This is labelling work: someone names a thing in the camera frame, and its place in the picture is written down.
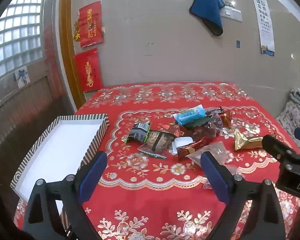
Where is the dark stick sachet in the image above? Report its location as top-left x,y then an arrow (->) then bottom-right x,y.
205,107 -> 224,117

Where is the blue towel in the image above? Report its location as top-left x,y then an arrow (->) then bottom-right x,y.
189,0 -> 226,36

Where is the clear bag of red dates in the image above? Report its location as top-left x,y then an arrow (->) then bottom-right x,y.
180,122 -> 216,143

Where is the red foil packet gold end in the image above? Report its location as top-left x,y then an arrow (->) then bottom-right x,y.
219,110 -> 233,130

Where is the white wall switch panel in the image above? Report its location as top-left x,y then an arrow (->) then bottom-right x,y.
220,5 -> 243,22

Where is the wooden door frame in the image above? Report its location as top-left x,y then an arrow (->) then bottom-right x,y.
59,0 -> 87,110

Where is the small red wall poster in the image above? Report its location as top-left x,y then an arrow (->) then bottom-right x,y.
74,48 -> 103,92

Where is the clear packet of brown snack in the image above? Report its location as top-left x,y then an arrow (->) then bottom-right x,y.
137,130 -> 176,160

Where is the eye chart poster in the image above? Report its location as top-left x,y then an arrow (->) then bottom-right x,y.
250,0 -> 275,57

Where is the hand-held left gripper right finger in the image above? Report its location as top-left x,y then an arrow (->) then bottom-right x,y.
200,151 -> 286,240

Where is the glass block window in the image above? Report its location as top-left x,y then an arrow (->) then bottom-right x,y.
0,0 -> 44,85

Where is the gold paper ornament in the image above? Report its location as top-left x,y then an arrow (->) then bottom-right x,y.
74,20 -> 82,42

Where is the black green snack packet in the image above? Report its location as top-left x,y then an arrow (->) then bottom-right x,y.
125,122 -> 151,144

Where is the red floral tablecloth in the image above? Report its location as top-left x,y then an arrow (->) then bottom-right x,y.
14,81 -> 300,240

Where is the blue white snack packet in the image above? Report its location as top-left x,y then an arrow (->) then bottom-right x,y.
173,104 -> 206,126

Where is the striped cardboard box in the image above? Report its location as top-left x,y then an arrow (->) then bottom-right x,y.
10,114 -> 110,204

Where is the clear bag of dark dates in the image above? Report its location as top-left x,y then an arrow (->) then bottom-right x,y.
210,112 -> 224,137

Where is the red packet with gold print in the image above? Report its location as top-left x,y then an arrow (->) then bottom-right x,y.
176,140 -> 215,163

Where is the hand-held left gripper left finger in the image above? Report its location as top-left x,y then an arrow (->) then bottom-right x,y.
22,151 -> 108,240

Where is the large red wall poster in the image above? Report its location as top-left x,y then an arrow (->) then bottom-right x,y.
79,1 -> 105,48

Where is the blue flower sticker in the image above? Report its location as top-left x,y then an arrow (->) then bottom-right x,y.
14,66 -> 30,88

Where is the clear bag of nuts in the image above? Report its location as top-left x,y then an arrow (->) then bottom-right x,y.
186,141 -> 234,167

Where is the small white plastic tub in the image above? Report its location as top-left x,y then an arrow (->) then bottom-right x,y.
170,137 -> 194,155

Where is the dark green snack packet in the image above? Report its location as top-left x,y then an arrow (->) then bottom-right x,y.
182,117 -> 213,130

